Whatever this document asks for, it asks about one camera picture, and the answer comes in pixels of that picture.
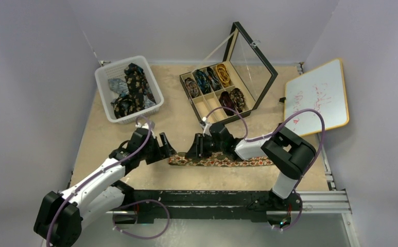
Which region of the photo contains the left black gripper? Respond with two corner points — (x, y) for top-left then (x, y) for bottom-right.
(139, 133), (175, 164)

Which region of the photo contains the paisley orange green tie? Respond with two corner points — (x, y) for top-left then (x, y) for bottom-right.
(168, 152), (274, 167)

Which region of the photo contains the black tie organizer box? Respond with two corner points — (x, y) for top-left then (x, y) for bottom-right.
(179, 22), (278, 125)

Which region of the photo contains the white plastic basket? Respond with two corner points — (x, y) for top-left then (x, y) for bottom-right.
(95, 56), (164, 124)

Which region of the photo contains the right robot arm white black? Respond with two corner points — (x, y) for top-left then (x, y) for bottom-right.
(185, 123), (318, 209)

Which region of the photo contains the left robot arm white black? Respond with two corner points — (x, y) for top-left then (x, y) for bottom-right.
(33, 128), (176, 246)

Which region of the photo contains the rolled dark red tie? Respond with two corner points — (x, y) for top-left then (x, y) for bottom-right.
(218, 91), (235, 116)

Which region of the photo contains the rolled brown patterned tie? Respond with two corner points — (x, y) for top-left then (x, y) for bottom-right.
(184, 77), (200, 98)

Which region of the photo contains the black floral tie in basket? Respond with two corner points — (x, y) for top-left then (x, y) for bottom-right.
(111, 63), (156, 118)

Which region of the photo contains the rolled brown dotted tie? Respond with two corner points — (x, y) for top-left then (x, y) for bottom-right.
(229, 87), (245, 113)

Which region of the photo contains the rolled blue tie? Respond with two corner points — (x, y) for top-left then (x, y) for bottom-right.
(195, 70), (211, 94)

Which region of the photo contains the rolled dark grey tie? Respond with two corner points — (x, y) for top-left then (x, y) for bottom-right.
(206, 66), (221, 91)

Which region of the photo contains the rolled yellow tie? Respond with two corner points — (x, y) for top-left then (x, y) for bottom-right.
(215, 63), (231, 87)

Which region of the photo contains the grey blue tie in basket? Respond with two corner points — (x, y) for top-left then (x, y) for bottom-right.
(108, 78), (129, 96)

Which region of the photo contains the yellow framed whiteboard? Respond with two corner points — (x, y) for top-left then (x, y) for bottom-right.
(284, 58), (350, 130)

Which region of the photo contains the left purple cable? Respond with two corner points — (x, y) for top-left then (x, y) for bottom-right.
(46, 115), (153, 247)

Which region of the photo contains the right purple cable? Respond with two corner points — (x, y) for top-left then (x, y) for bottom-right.
(202, 106), (326, 191)

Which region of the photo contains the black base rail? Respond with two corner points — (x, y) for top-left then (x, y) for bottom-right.
(115, 190), (302, 225)

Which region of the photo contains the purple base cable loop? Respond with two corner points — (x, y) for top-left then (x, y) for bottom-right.
(112, 196), (171, 239)

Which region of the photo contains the aluminium frame rail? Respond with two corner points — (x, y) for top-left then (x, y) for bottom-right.
(103, 187), (350, 214)

